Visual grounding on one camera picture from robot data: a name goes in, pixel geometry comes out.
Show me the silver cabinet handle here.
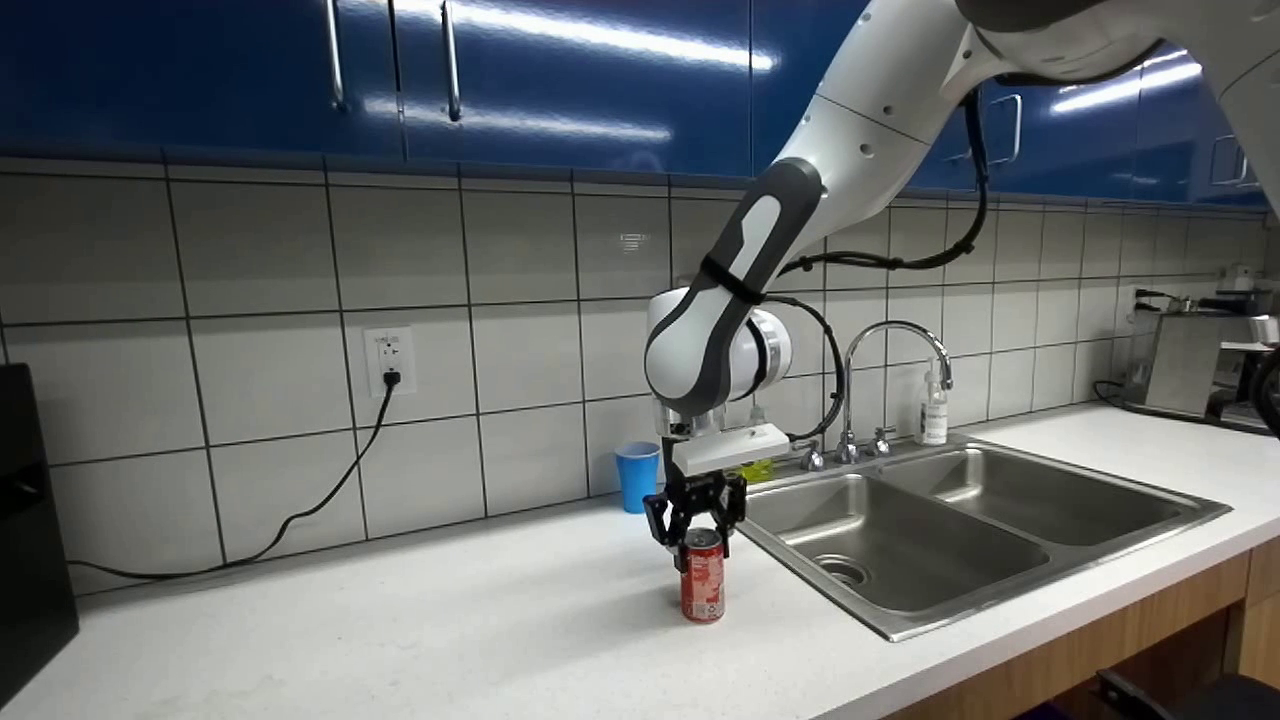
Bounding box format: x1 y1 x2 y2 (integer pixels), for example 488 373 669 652
321 0 352 118
437 0 468 126
991 93 1027 167

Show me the white soap bottle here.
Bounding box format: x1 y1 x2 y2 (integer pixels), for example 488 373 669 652
916 367 957 450

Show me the stainless steel double sink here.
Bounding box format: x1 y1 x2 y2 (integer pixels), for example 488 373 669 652
715 438 1230 647

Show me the black appliance box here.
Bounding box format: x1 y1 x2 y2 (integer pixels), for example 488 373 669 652
0 361 80 707

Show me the red soda can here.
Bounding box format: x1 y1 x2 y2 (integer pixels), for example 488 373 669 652
674 523 733 630

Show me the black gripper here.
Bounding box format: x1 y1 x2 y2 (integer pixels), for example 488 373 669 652
642 466 746 558

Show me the silver coffee machine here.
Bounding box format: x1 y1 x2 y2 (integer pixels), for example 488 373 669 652
1129 273 1280 442

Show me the black power cord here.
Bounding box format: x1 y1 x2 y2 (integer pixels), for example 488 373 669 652
65 367 405 583

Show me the wooden counter base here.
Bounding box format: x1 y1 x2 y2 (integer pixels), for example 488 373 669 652
886 535 1280 720

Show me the blue upper cabinet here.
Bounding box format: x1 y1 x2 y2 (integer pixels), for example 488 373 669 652
0 0 1271 212

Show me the white wall power outlet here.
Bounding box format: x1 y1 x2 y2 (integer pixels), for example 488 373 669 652
365 325 419 396

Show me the blue plastic cup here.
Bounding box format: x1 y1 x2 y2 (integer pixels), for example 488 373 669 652
610 442 669 517

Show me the chrome gooseneck faucet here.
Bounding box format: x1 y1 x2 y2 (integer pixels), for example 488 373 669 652
797 318 959 474

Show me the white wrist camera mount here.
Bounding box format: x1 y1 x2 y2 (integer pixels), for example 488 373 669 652
669 421 792 482

